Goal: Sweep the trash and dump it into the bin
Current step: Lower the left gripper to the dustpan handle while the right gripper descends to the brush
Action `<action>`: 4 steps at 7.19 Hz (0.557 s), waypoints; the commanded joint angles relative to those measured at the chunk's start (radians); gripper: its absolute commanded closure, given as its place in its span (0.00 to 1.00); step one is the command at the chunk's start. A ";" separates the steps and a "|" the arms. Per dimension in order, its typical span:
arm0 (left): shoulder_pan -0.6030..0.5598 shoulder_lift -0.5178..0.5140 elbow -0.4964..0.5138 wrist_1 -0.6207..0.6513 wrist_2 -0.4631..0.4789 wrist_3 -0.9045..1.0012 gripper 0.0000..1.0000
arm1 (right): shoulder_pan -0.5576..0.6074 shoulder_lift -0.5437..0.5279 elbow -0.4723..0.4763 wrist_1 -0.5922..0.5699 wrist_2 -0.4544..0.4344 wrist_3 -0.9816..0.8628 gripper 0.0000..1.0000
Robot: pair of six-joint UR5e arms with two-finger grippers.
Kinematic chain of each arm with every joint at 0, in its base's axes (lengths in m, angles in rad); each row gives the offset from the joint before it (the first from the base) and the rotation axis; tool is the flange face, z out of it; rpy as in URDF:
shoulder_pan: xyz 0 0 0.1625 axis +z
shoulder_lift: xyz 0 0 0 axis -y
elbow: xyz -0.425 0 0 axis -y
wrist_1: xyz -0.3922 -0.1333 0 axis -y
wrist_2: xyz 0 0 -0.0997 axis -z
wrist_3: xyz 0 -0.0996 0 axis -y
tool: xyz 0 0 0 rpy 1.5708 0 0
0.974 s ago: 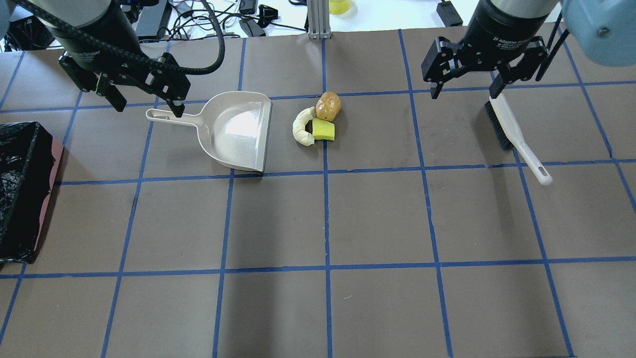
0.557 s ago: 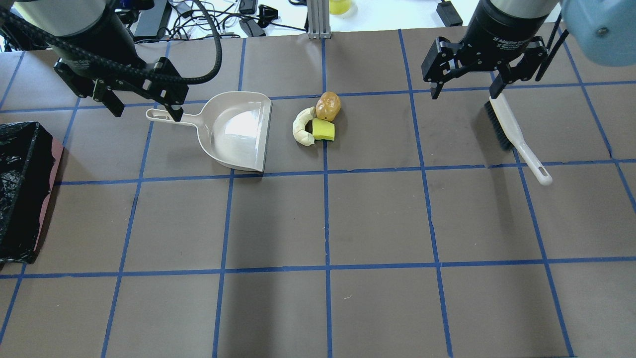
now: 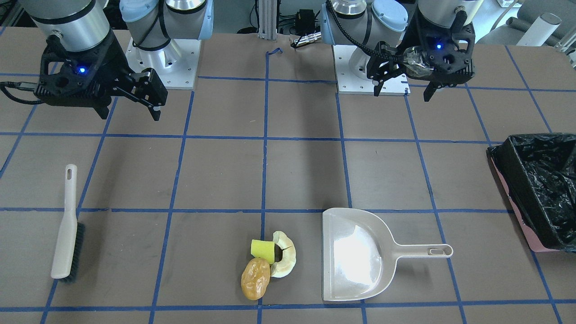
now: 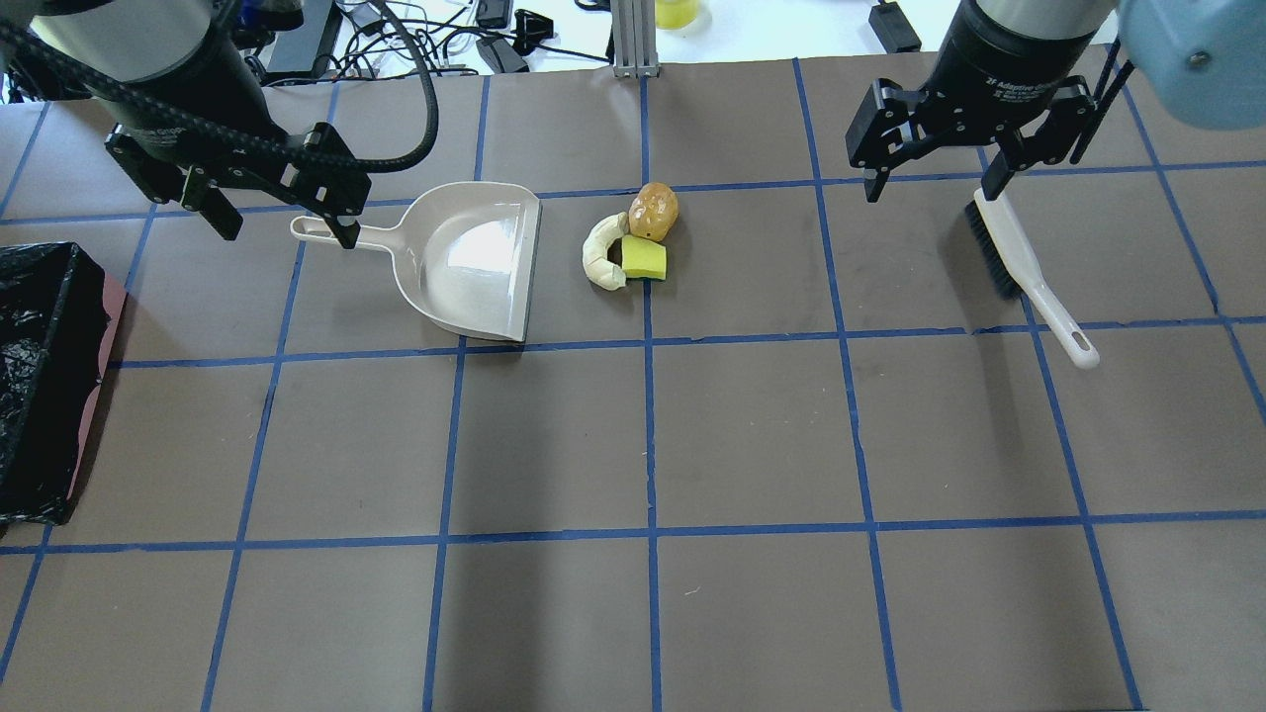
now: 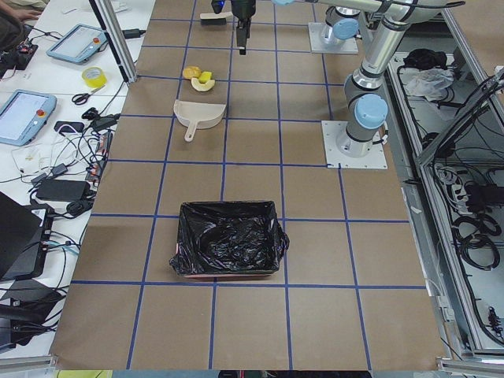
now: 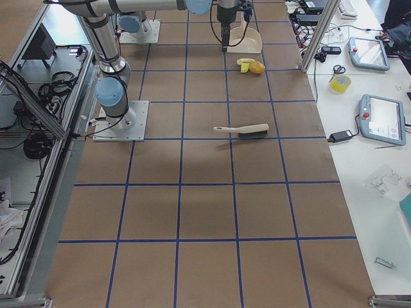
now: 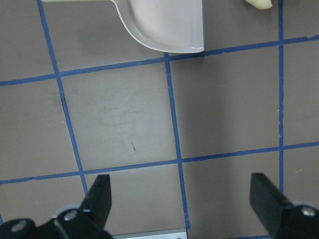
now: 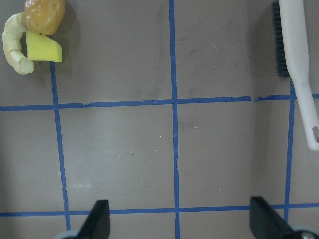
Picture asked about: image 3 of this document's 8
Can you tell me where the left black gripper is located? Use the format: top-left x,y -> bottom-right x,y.
365,6 -> 475,102

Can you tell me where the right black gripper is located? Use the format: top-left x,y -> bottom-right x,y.
34,30 -> 167,122

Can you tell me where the beige hand brush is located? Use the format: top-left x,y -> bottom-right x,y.
50,164 -> 85,283

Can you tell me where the beige plastic dustpan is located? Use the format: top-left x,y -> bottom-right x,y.
322,207 -> 454,302

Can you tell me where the yellow-green sponge piece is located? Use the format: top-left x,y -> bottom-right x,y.
250,239 -> 276,265

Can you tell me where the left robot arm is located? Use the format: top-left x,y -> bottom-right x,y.
319,0 -> 482,101

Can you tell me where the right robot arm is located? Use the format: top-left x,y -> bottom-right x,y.
17,0 -> 214,121

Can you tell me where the black-lined pink trash bin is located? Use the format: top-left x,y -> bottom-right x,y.
487,133 -> 576,252

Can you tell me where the silver connector plug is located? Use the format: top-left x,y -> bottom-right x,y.
290,31 -> 322,49

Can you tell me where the black power adapter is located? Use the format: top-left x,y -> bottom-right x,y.
294,9 -> 315,33

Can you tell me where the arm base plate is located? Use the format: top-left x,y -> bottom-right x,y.
125,39 -> 203,90
332,44 -> 411,97

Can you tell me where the aluminium frame post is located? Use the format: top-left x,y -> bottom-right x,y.
256,0 -> 279,42

